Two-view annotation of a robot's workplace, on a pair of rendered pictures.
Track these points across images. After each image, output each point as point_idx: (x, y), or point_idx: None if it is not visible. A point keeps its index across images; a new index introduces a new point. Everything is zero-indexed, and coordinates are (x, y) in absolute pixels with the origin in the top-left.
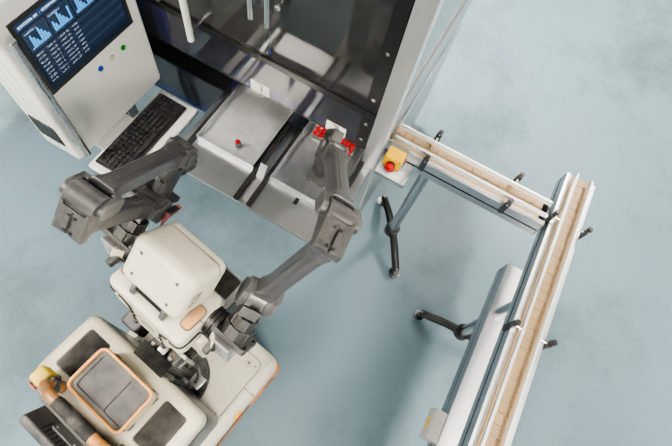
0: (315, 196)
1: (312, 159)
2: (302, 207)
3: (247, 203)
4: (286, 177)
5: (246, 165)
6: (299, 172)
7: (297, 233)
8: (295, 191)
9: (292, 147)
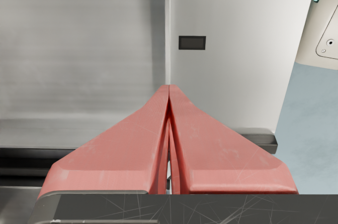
0: None
1: (27, 71)
2: (203, 12)
3: (273, 151)
4: (136, 104)
5: (170, 190)
6: (96, 82)
7: None
8: (169, 68)
9: (46, 140)
